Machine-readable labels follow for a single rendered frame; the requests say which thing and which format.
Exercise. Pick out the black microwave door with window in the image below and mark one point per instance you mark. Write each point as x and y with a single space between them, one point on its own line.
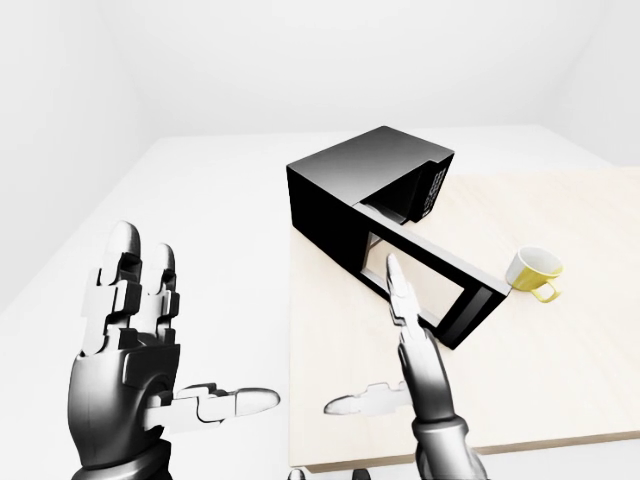
475 311

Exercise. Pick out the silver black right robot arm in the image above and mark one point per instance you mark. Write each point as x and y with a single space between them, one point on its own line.
445 450

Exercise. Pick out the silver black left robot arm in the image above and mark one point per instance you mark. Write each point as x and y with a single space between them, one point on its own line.
130 470

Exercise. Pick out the small dark rounded shape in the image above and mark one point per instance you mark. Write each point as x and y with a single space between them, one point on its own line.
360 475
297 475

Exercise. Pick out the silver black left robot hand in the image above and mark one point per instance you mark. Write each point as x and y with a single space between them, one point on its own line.
107 400

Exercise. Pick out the black microwave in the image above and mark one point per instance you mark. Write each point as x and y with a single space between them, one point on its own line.
350 160

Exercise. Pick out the yellow and white mug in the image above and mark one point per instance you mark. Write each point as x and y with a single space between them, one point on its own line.
531 272

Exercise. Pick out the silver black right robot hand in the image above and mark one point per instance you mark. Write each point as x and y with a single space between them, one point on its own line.
429 380

